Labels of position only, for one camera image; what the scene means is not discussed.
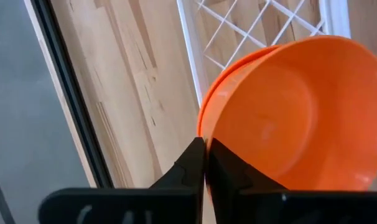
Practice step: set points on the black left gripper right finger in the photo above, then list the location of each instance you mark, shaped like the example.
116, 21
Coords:
254, 208

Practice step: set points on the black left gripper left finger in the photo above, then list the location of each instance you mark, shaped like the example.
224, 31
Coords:
145, 208

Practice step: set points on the white plastic grid rack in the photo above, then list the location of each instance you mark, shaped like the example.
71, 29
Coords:
334, 18

